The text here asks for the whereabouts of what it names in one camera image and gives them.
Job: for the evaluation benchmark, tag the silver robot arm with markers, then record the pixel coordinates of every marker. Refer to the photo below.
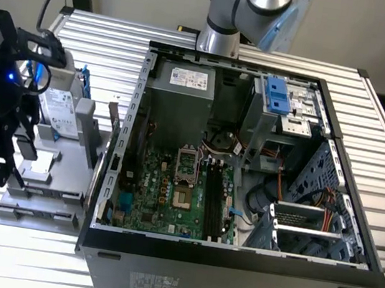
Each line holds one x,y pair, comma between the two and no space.
221,21

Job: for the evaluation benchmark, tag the black RAM slot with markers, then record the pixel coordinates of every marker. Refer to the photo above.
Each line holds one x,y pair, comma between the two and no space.
222,199
213,198
208,197
217,198

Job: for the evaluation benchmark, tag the silver CPU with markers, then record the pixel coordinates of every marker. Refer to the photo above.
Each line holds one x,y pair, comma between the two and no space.
44,163

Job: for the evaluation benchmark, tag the grey parts rack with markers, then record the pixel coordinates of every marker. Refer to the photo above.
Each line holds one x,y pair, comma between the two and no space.
65,168

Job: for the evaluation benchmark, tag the hard disk in blue carrier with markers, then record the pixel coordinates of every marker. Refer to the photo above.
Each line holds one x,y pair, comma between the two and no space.
61,113

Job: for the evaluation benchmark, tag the grey power supply unit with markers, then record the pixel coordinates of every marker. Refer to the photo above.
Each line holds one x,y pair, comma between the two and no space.
179,113

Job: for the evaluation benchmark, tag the CPU socket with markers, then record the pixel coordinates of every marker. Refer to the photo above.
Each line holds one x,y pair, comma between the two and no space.
182,197

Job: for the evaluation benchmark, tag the green motherboard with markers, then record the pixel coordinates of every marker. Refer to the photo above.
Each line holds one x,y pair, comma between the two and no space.
181,218

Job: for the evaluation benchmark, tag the black cooler fan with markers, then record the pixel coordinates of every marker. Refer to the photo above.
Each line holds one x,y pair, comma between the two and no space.
220,139

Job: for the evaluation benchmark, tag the small yellow black connector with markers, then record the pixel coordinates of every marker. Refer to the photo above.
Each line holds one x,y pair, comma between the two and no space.
180,27

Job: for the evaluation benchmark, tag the black open PC case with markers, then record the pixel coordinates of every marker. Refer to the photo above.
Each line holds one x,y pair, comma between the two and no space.
194,278

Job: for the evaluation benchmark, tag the blue plastic drive latch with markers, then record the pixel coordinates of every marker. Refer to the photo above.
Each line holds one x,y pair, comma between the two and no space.
277,98

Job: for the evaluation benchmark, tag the grey optical drive cage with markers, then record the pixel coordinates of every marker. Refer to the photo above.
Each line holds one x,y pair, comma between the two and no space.
296,127

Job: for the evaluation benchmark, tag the grey disk bay cage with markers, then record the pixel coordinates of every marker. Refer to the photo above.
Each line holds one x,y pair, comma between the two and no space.
306,232

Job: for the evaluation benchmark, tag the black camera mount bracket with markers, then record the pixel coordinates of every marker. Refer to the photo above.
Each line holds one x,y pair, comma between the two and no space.
48,44

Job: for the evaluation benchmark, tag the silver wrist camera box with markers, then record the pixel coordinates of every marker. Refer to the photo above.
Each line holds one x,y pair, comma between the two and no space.
64,68

